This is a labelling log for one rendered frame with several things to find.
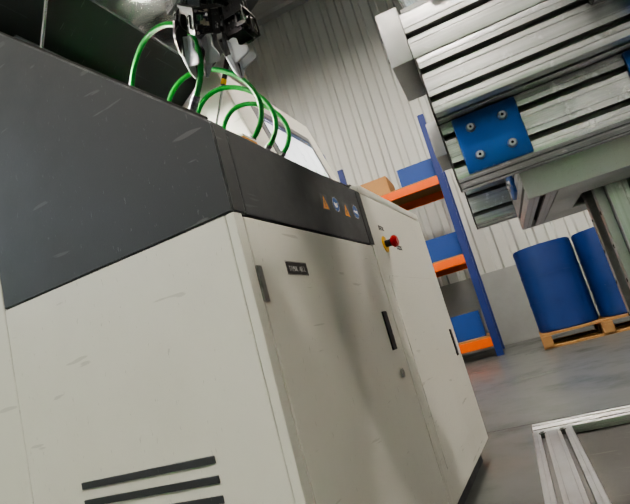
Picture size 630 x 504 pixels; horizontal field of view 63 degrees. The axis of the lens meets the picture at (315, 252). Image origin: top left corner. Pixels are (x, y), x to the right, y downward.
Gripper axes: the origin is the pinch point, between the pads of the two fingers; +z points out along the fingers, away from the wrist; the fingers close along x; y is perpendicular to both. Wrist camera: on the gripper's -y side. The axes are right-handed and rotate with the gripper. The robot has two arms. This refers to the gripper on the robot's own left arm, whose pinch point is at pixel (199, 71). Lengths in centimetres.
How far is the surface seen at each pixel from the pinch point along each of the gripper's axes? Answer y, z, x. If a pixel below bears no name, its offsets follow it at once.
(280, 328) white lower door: 55, 28, -19
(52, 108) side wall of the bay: -3.3, 3.0, -31.3
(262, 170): 32.8, 11.6, -6.3
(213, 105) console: -47, 23, 27
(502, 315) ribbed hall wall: -154, 418, 485
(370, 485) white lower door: 71, 59, -12
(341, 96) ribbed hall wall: -500, 194, 495
